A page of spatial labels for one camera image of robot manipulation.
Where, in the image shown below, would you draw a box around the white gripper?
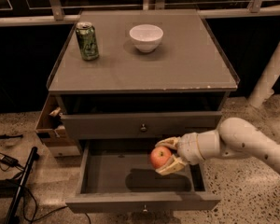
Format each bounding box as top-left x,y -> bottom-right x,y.
155,133 -> 203,175

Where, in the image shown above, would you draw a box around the red apple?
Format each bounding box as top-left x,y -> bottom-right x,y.
150,147 -> 172,169

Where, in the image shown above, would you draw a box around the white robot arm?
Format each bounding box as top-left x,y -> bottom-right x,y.
150,118 -> 280,175

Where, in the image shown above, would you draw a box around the open grey middle drawer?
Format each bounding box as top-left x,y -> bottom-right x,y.
66,139 -> 220,213

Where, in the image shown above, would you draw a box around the grey top drawer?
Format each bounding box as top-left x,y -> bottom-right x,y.
62,111 -> 222,140

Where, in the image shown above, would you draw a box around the grey drawer cabinet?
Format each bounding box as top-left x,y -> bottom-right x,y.
46,8 -> 241,154

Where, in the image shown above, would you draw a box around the white ceramic bowl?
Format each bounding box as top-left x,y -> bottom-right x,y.
129,24 -> 163,53

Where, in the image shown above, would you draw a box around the cardboard box with items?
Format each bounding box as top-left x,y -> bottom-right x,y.
35,95 -> 81,157

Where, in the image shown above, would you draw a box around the black pole on floor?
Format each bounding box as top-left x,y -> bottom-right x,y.
4,147 -> 39,224

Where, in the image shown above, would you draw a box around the green soda can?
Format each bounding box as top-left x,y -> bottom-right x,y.
76,22 -> 99,61

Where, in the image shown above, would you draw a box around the metal window railing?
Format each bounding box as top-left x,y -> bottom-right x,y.
0,0 -> 280,28

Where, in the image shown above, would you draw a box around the small black tool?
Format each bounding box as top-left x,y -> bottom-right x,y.
0,134 -> 23,140

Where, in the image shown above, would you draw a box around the black cables with adapter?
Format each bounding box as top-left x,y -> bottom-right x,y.
0,146 -> 91,224

